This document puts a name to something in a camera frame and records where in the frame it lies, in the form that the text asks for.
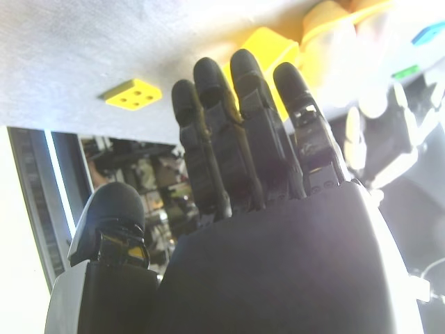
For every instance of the yellow plastic toy egg carton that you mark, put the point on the yellow plastic toy egg carton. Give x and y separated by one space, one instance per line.
267 45

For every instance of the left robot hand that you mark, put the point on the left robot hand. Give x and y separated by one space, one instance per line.
260 271

